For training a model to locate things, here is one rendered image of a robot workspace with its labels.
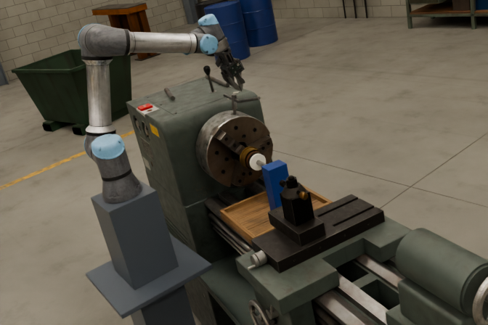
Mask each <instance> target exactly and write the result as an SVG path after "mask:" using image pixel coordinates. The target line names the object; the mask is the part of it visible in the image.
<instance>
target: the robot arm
mask: <svg viewBox="0 0 488 325"><path fill-rule="evenodd" d="M198 24H199V26H198V27H197V28H196V29H194V30H192V31H190V32H189V33H146V32H130V31H129V30H128V29H121V28H113V27H110V26H107V25H101V24H99V23H91V24H88V25H85V26H84V27H82V29H81V30H80V32H79V34H78V44H79V46H80V47H81V60H82V61H84V62H85V63H86V78H87V91H88V106H89V126H88V127H87V128H86V138H85V139H84V149H85V151H86V153H87V155H88V156H89V157H90V158H91V159H93V161H95V163H96V164H97V166H98V168H99V172H100V175H101V177H102V196H103V199H104V201H105V202H106V203H110V204H115V203H120V202H125V201H128V200H130V199H132V198H134V197H136V196H137V195H138V194H140V192H141V191H142V186H141V184H140V182H139V180H138V179H137V177H136V176H135V175H134V174H133V172H132V170H131V166H130V163H129V159H128V156H127V154H126V149H125V144H124V142H123V140H122V138H121V137H120V136H119V135H117V134H116V129H115V127H114V126H113V125H112V120H111V103H110V70H109V64H110V62H111V61H112V60H113V56H121V55H129V54H130V53H183V54H185V55H188V54H191V53H195V54H213V53H214V54H215V55H216V56H217V57H218V58H217V60H216V63H215V64H216V66H217V67H220V69H221V75H222V78H223V79H224V80H225V81H226V82H227V83H228V84H229V85H231V86H232V87H233V88H234V89H236V90H238V91H242V90H243V84H244V83H245V80H244V78H242V76H241V72H242V71H243V70H244V67H243V65H242V63H241V61H240V59H237V58H234V57H233V56H232V54H231V52H232V51H231V49H230V47H229V44H228V42H227V38H226V37H225V35H224V33H223V31H222V29H221V27H220V25H219V22H218V21H217V19H216V18H215V16H214V15H213V14H209V15H205V16H203V17H202V18H200V19H199V20H198ZM234 77H235V78H236V79H237V83H238V84H237V83H236V82H235V79H234Z"/></svg>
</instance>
